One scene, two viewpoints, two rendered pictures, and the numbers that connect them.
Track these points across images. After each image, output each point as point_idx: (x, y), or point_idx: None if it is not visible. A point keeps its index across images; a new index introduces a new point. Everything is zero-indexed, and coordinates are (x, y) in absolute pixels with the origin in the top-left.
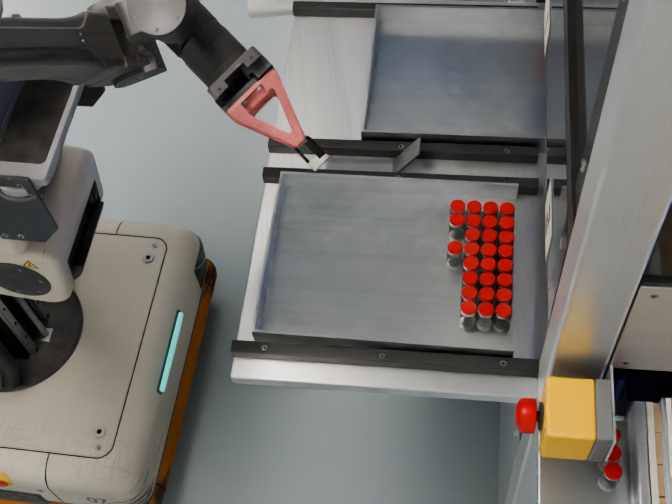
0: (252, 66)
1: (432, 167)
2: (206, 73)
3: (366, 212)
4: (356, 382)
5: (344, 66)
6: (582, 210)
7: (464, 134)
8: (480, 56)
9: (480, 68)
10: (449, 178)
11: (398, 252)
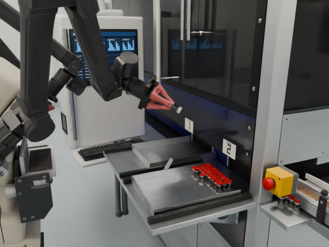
0: (154, 82)
1: None
2: (139, 87)
3: (164, 182)
4: (199, 216)
5: (129, 159)
6: (263, 90)
7: (180, 158)
8: (168, 150)
9: (170, 151)
10: None
11: (182, 186)
